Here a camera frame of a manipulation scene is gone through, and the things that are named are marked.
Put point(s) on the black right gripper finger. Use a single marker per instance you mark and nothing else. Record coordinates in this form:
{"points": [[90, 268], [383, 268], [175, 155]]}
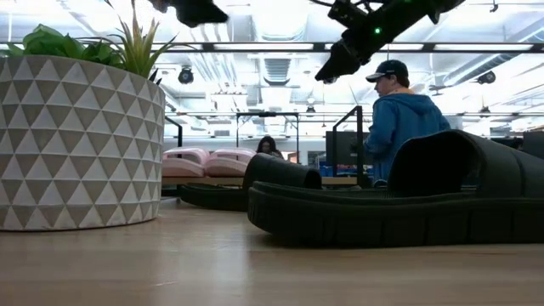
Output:
{"points": [[336, 57], [346, 68]]}

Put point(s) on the pink slide sandal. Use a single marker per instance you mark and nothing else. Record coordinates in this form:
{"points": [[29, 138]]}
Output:
{"points": [[229, 166], [183, 168]]}

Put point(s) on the black slide sandal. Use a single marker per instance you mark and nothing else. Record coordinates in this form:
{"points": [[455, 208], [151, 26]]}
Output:
{"points": [[382, 221], [280, 172]]}

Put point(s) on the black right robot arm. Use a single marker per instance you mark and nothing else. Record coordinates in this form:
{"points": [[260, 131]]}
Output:
{"points": [[433, 6]]}

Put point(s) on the black overhead beam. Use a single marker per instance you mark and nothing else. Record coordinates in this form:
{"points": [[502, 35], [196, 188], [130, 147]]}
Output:
{"points": [[263, 42]]}

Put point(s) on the green spiky plant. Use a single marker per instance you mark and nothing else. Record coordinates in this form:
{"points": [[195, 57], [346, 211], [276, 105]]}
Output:
{"points": [[138, 55]]}

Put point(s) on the standing person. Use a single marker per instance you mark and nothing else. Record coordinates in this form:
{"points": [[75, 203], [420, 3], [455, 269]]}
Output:
{"points": [[399, 123]]}

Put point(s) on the black monitor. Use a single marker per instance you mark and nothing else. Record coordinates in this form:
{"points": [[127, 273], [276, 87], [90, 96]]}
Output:
{"points": [[344, 149]]}

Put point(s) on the blue storage bins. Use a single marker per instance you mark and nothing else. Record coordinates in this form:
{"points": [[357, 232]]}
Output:
{"points": [[336, 171]]}

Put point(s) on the seated person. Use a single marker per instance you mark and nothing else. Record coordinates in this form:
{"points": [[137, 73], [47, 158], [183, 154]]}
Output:
{"points": [[268, 146]]}

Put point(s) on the green broad-leaf plant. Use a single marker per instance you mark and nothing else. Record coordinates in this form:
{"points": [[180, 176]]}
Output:
{"points": [[47, 42]]}

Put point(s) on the white grey triangle-patterned planter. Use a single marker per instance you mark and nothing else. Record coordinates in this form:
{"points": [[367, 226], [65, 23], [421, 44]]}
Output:
{"points": [[76, 144]]}

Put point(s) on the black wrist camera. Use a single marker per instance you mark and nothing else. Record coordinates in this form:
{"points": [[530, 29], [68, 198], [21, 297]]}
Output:
{"points": [[346, 13]]}

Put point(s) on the silver ventilation duct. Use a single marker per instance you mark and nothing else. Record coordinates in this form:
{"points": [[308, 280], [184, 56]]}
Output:
{"points": [[280, 19]]}

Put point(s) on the black metal frame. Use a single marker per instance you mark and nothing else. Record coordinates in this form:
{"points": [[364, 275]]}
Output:
{"points": [[360, 144], [268, 114]]}

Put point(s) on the black metal post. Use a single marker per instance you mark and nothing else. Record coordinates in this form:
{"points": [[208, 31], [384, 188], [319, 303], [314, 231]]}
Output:
{"points": [[180, 136]]}

